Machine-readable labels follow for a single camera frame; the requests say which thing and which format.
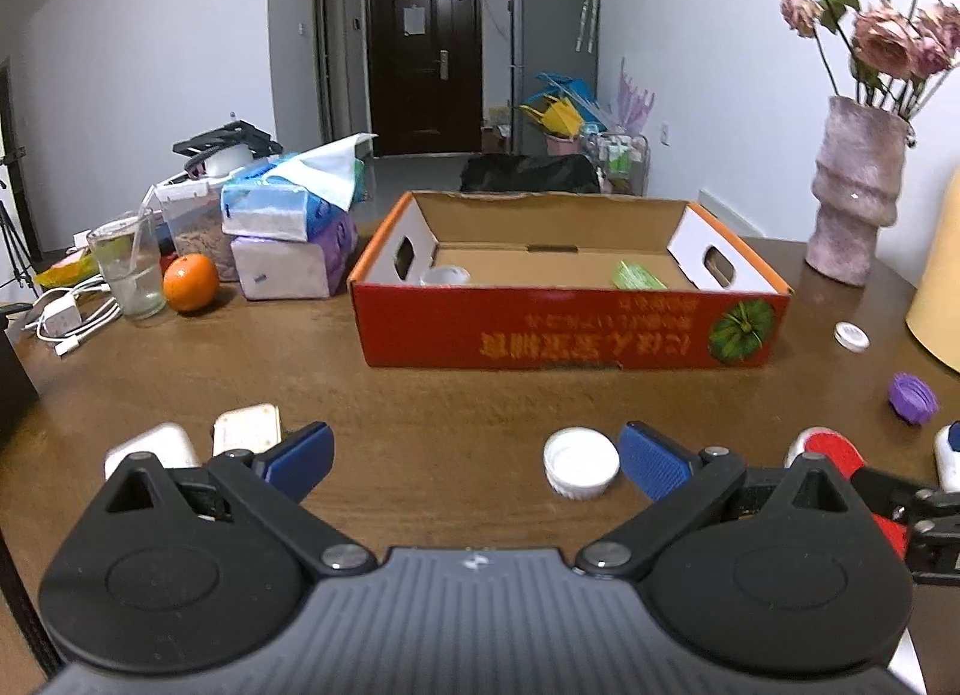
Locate white plastic bottle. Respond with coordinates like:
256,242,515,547
932,421,960,493

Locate purple tissue pack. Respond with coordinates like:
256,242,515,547
230,215,359,301

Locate black tripod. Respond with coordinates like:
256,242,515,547
0,153,40,291

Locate glass cup with straw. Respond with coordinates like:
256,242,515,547
87,186,167,321

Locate clear plastic grain container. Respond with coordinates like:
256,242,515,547
154,179,239,283

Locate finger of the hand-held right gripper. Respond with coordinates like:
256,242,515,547
906,518,960,585
857,468,960,526

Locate cream rectangular case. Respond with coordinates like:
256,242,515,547
212,403,283,458

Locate white charger with cables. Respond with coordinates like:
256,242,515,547
22,275,125,358

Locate green packet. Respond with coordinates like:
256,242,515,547
610,260,668,292

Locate white tissue sheet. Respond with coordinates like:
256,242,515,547
264,132,379,208

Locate purple ridged lid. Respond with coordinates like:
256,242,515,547
887,372,940,425

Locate red cardboard box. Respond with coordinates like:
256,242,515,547
347,190,794,370

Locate dried pink roses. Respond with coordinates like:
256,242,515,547
718,0,960,122

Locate pink ceramic vase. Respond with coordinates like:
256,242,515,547
805,95,917,288

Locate orange fruit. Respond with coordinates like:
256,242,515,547
163,253,221,313

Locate large white jar lid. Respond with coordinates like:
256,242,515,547
543,427,622,500

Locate wire cart with bottles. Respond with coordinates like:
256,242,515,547
579,128,650,198

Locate dark wooden door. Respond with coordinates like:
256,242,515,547
364,0,483,157

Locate yellow snack packet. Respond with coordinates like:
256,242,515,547
34,251,100,291

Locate black folding stand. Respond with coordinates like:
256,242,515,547
172,120,284,160

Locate white rounded case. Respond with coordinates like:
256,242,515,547
104,423,200,480

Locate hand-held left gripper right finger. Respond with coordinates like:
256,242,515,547
574,421,876,580

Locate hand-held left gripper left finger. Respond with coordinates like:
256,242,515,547
88,421,377,577

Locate grey refrigerator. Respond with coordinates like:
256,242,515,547
510,0,601,156

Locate blue and yellow hangers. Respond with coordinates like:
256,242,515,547
519,71,601,138

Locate blue tissue pack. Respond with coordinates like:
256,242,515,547
220,153,366,243

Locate black bag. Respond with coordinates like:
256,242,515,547
459,152,601,195

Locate yellow thermos jug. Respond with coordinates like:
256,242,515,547
905,166,960,373

